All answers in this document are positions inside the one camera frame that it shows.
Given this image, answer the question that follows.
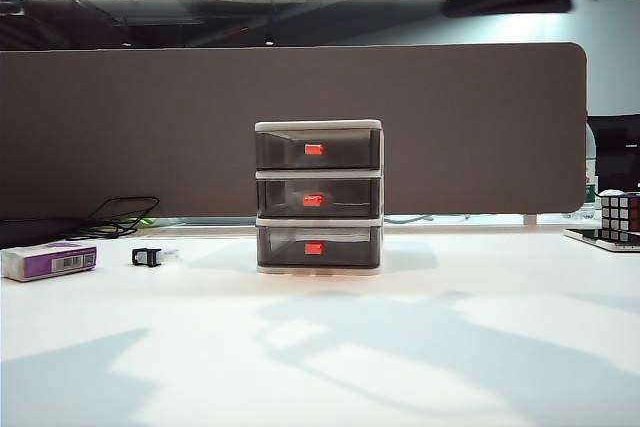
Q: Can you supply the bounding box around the black mouse cable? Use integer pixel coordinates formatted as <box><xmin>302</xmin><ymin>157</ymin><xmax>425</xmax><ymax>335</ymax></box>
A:
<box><xmin>64</xmin><ymin>195</ymin><xmax>161</xmax><ymax>241</ymax></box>

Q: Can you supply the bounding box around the white flat tray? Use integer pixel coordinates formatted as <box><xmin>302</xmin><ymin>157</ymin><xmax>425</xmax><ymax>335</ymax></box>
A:
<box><xmin>564</xmin><ymin>226</ymin><xmax>640</xmax><ymax>252</ymax></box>

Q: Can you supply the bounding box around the smoky drawer with red handle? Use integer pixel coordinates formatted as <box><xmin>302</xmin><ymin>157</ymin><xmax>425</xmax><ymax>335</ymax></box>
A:
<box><xmin>256</xmin><ymin>177</ymin><xmax>382</xmax><ymax>219</ymax></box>
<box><xmin>255</xmin><ymin>129</ymin><xmax>381</xmax><ymax>170</ymax></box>
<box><xmin>257</xmin><ymin>226</ymin><xmax>382</xmax><ymax>268</ymax></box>

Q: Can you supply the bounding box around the purple white tissue pack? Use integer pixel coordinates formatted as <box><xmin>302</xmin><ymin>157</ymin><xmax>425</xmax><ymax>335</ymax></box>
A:
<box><xmin>0</xmin><ymin>240</ymin><xmax>98</xmax><ymax>282</ymax></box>

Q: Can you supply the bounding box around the black monitor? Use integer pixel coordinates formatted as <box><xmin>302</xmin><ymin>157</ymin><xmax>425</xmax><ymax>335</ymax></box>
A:
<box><xmin>587</xmin><ymin>114</ymin><xmax>640</xmax><ymax>193</ymax></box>

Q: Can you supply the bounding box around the brown desk partition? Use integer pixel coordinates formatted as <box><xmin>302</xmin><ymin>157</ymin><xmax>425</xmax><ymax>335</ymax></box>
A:
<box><xmin>0</xmin><ymin>41</ymin><xmax>589</xmax><ymax>222</ymax></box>

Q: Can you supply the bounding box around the white drawer cabinet frame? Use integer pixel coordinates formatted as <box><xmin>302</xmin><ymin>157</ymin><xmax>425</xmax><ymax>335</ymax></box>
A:
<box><xmin>253</xmin><ymin>119</ymin><xmax>385</xmax><ymax>276</ymax></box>

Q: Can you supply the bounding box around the rubik's cube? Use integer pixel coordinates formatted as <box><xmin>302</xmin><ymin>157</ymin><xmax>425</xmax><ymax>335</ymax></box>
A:
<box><xmin>599</xmin><ymin>190</ymin><xmax>640</xmax><ymax>241</ymax></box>

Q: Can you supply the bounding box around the clear bottle with green label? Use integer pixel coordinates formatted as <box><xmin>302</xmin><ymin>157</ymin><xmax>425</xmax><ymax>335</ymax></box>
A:
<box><xmin>582</xmin><ymin>124</ymin><xmax>600</xmax><ymax>213</ymax></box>

